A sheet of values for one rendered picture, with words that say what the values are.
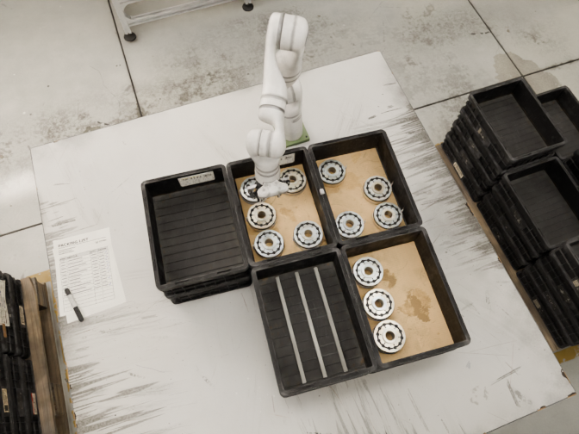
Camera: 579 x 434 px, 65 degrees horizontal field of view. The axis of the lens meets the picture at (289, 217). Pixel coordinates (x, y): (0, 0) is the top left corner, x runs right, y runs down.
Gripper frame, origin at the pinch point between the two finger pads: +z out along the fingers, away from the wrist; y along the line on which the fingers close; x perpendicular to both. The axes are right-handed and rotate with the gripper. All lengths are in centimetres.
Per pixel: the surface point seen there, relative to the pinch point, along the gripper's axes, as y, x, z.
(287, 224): -5.2, 4.5, 17.4
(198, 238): 26.4, 1.5, 17.5
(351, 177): -33.4, -7.4, 17.4
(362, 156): -40.5, -15.1, 17.5
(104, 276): 64, 2, 30
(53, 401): 110, 31, 88
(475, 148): -111, -27, 60
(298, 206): -11.0, -1.3, 17.4
